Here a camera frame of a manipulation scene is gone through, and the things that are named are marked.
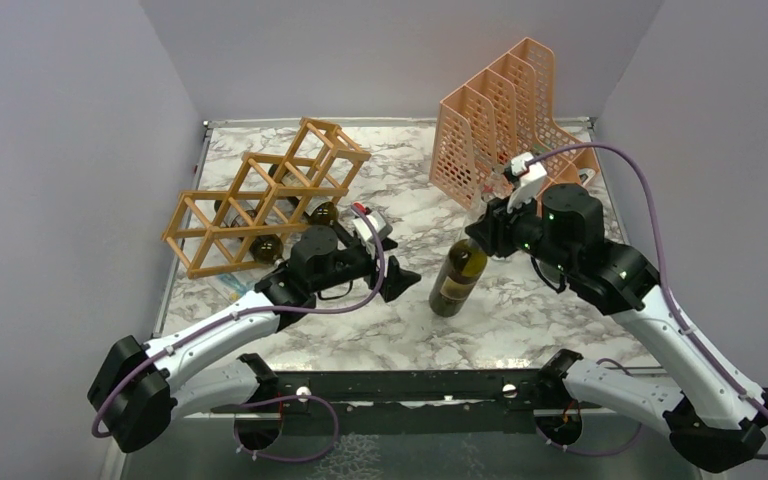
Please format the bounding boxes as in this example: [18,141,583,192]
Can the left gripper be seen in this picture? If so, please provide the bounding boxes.
[312,237,421,301]

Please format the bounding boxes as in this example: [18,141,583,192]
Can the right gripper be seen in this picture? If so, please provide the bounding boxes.
[467,184,577,275]

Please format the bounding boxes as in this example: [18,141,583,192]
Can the dark wine bottle black neck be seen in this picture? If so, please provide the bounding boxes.
[429,237,488,317]

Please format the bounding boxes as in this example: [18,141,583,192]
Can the green wine bottle white label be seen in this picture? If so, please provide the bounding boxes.
[268,165,339,226]

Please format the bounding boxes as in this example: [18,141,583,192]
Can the green wine bottle silver neck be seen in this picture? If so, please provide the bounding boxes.
[221,206,284,265]

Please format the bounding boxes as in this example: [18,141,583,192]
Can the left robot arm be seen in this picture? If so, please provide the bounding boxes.
[87,216,421,453]

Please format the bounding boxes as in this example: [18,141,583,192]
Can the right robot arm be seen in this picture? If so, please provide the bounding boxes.
[465,184,768,473]

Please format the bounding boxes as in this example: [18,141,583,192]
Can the clear tall glass bottle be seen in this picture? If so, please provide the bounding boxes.
[457,191,495,241]

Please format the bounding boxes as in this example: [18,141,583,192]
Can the wooden wine rack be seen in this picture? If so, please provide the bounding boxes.
[162,117,371,279]

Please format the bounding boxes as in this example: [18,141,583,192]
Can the orange plastic file organizer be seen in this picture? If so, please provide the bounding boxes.
[429,38,580,208]

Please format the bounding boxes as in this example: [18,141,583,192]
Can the blue white sticker disc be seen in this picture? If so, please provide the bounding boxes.
[208,272,253,301]

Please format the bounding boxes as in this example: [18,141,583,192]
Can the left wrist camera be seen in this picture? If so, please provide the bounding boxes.
[351,202,392,242]

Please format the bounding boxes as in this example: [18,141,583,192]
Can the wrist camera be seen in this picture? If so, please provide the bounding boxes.
[351,202,392,242]
[503,152,547,213]

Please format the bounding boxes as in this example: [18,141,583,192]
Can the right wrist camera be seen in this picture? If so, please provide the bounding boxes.
[503,152,547,213]

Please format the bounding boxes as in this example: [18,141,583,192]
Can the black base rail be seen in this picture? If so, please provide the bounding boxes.
[211,368,604,439]

